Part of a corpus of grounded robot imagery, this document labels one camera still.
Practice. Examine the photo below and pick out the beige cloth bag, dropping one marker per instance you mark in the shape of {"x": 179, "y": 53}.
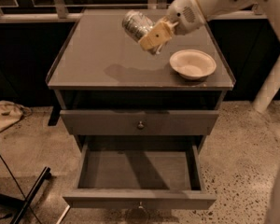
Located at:
{"x": 11, "y": 113}

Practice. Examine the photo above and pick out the grey wooden drawer cabinet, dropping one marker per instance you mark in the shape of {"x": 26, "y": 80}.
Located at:
{"x": 101, "y": 68}

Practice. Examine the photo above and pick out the silver green 7up can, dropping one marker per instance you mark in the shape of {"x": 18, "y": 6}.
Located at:
{"x": 136, "y": 24}

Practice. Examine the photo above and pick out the closed grey top drawer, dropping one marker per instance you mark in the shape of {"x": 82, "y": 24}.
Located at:
{"x": 110, "y": 122}

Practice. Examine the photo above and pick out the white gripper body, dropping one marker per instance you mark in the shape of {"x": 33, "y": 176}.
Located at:
{"x": 184, "y": 16}

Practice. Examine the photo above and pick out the open grey middle drawer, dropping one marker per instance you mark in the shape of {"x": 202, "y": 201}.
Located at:
{"x": 126, "y": 179}

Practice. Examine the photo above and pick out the black stand leg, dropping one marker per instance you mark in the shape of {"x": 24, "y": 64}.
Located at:
{"x": 21, "y": 205}

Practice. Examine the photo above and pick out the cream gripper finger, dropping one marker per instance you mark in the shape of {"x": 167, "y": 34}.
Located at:
{"x": 161, "y": 33}

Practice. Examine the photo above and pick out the white paper bowl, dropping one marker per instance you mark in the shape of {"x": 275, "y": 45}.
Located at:
{"x": 193, "y": 64}

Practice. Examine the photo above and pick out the white slanted post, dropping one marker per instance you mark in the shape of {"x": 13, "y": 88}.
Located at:
{"x": 269, "y": 89}

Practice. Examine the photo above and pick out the metal window railing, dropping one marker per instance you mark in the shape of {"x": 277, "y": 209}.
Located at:
{"x": 68, "y": 6}

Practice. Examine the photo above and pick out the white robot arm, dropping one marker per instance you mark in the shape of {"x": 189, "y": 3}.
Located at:
{"x": 213, "y": 8}

